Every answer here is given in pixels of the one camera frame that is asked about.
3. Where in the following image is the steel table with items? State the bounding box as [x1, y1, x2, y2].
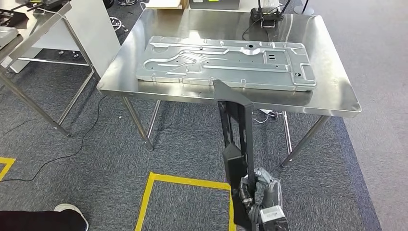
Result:
[0, 0, 96, 138]

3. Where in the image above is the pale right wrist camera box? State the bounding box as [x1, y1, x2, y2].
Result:
[259, 205, 290, 231]

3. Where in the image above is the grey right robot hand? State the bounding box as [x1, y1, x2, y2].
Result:
[238, 168, 284, 210]

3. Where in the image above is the black equipment green label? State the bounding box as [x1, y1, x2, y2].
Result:
[28, 0, 66, 12]

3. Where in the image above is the person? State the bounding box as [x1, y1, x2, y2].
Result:
[0, 203, 90, 231]

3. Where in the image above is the white cabinet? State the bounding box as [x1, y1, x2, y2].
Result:
[9, 0, 121, 78]

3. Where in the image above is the black plastic plate frame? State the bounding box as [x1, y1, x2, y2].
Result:
[212, 79, 257, 231]

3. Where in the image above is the black floor cable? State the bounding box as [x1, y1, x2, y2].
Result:
[0, 95, 107, 183]

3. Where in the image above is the stainless steel workbench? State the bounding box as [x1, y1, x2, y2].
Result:
[96, 8, 362, 168]

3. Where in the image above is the black router with antennas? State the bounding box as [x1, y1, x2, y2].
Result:
[250, 0, 292, 23]

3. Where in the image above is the large stamped grey metal panel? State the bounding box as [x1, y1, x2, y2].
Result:
[135, 36, 318, 92]

